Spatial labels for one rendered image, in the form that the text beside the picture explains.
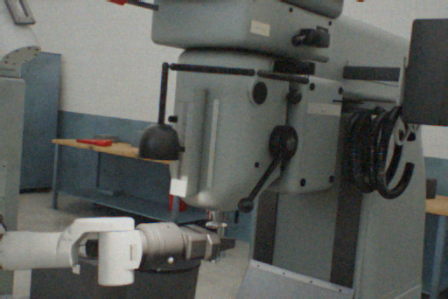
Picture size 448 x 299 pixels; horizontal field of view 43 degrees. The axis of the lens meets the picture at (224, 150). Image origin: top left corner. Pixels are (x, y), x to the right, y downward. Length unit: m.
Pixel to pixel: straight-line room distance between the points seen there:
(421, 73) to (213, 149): 0.44
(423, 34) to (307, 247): 0.63
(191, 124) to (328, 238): 0.57
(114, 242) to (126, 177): 6.62
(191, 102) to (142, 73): 6.44
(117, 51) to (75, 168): 1.83
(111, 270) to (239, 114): 0.37
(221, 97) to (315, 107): 0.25
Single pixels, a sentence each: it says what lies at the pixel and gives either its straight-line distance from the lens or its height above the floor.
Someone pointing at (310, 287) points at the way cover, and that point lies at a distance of 1.53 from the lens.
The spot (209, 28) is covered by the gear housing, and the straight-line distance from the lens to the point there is 1.07.
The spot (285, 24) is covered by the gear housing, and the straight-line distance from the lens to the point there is 1.14.
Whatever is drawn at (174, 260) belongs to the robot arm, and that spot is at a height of 1.22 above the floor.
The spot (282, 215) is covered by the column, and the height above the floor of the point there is 1.24.
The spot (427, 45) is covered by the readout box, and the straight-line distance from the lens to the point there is 1.21.
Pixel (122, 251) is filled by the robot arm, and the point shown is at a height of 1.24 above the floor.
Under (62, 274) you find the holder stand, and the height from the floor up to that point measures 1.07.
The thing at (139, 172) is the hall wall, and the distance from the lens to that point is 7.49.
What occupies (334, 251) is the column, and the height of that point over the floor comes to 1.18.
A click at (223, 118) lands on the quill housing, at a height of 1.50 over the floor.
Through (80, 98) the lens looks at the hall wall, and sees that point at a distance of 8.44.
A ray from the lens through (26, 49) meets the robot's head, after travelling 0.97.
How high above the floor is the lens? 1.53
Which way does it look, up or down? 5 degrees down
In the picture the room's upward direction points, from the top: 5 degrees clockwise
